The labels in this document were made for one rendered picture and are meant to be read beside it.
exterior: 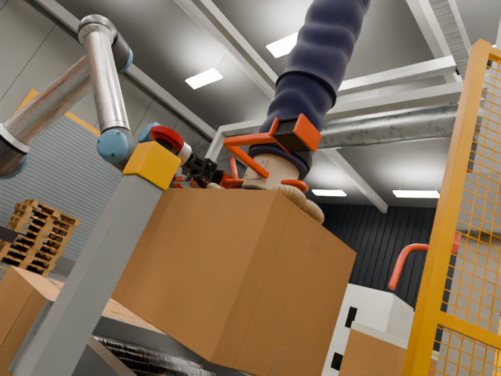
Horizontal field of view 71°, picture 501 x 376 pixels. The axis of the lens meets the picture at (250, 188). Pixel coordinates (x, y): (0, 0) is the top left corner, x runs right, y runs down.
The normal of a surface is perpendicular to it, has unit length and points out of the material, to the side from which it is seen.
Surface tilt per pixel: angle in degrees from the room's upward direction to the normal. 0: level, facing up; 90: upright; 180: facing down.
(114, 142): 97
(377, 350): 90
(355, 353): 90
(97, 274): 90
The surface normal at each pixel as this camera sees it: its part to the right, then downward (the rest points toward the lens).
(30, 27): 0.67, 0.00
